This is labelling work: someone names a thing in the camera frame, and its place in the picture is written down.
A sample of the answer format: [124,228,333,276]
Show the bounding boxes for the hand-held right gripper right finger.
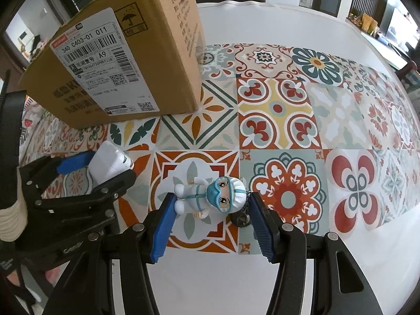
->
[251,193,383,315]

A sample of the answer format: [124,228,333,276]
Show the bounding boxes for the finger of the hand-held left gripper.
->
[19,151,96,201]
[42,169,137,216]

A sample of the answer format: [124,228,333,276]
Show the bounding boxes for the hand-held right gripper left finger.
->
[43,192,176,315]

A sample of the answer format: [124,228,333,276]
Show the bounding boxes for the white cube charger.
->
[88,140,135,186]

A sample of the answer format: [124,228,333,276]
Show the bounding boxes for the white blue doll keychain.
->
[173,175,255,228]

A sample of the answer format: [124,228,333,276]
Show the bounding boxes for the cardboard box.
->
[18,0,206,128]

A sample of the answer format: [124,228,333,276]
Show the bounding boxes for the person's left hand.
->
[3,262,60,304]

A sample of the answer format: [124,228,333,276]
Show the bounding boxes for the brown wooden door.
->
[0,44,30,82]

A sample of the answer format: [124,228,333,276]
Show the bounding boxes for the white shoe rack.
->
[30,34,46,62]

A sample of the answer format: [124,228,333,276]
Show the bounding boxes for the patterned tile-print table mat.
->
[18,43,420,256]

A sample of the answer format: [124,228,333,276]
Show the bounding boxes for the wooden chair with patterned cushion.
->
[395,59,420,99]

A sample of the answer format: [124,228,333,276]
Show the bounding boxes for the white television cabinet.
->
[348,20,411,69]

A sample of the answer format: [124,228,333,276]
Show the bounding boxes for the yellow packages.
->
[359,13,378,35]

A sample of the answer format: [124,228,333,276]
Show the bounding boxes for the flat television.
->
[381,7,420,51]

